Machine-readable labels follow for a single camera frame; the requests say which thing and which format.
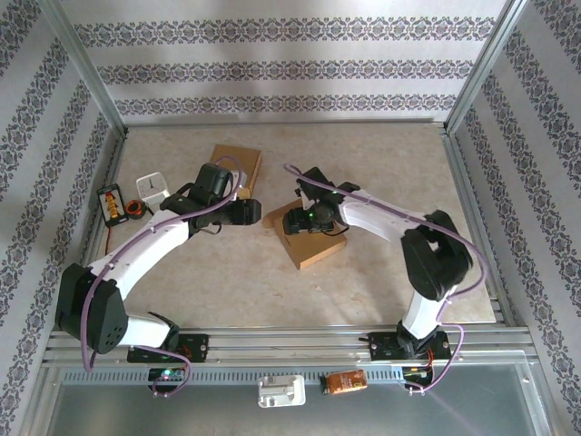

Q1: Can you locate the white plastic bracket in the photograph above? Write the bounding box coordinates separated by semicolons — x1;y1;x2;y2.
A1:
257;374;307;409

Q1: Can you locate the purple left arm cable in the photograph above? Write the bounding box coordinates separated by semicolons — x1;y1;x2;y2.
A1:
80;154;244;400

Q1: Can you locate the white square desk clock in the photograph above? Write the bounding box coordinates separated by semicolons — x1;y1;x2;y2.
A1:
136;172;170;206

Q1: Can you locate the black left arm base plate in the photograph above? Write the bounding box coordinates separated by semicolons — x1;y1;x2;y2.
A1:
126;333;210;364

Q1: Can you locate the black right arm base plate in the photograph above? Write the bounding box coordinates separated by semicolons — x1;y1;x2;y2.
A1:
368;331;451;363

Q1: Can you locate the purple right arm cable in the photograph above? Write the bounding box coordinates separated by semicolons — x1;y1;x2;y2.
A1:
283;163;490;395

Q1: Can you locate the black orange tape roll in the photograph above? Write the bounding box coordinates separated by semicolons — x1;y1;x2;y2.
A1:
125;199;147;223

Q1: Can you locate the circuit board with yellow wires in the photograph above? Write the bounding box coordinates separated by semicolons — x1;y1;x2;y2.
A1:
401;365;435;382

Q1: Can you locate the aluminium mounting rail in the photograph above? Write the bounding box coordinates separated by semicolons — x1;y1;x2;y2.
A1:
43;327;539;367

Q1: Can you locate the black device with orange print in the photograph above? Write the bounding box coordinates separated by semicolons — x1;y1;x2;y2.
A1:
96;183;129;227

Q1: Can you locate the grey metal sheet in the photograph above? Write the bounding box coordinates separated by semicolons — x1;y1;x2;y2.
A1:
43;362;557;436

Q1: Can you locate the aluminium frame post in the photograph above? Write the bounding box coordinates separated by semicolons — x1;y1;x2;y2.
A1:
445;0;531;133
38;0;128;137

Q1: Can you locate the circuit board with green light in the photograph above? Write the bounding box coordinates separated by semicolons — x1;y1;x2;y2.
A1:
148;367;186;382

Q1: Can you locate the slotted grey cable tray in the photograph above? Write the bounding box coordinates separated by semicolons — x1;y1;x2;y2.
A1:
61;368;405;385

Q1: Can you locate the aluminium frame rail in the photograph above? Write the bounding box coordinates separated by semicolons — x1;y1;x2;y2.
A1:
442;126;521;331
63;129;131;332
124;118;448;129

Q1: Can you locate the orange battery pack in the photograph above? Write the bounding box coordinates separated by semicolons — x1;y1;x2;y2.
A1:
320;369;367;396

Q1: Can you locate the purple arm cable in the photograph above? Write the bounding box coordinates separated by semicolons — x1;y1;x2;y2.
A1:
80;154;244;400
283;163;490;395

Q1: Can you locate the brown cardboard mailer box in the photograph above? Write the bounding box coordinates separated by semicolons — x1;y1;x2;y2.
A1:
262;199;349;272
211;144;264;200

